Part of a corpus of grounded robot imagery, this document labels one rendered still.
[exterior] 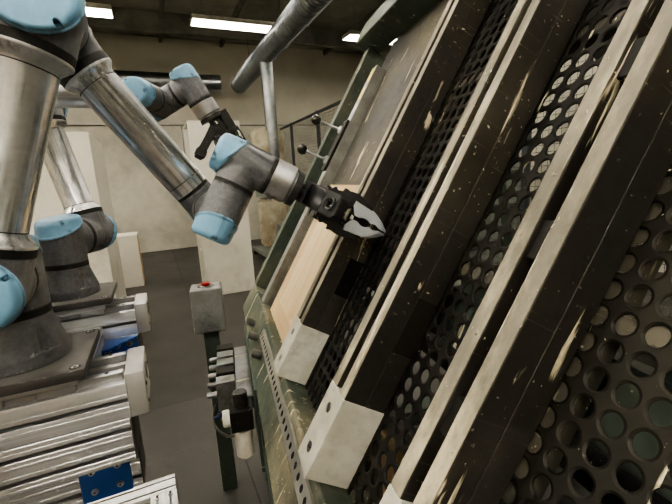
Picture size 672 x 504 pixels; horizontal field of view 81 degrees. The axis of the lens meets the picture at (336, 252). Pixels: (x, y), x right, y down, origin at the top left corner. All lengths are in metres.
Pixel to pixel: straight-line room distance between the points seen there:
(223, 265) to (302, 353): 4.16
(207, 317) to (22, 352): 0.91
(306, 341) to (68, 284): 0.74
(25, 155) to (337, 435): 0.59
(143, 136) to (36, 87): 0.19
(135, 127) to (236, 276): 4.29
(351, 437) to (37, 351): 0.57
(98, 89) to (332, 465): 0.73
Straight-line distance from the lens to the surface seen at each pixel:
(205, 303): 1.66
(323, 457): 0.63
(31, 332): 0.88
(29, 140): 0.72
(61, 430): 0.93
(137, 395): 0.89
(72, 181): 1.48
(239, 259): 5.03
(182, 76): 1.33
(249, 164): 0.74
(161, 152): 0.84
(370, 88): 1.55
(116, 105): 0.85
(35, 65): 0.73
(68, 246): 1.34
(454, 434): 0.40
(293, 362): 0.90
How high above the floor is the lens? 1.33
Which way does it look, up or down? 11 degrees down
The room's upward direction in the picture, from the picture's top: 3 degrees counter-clockwise
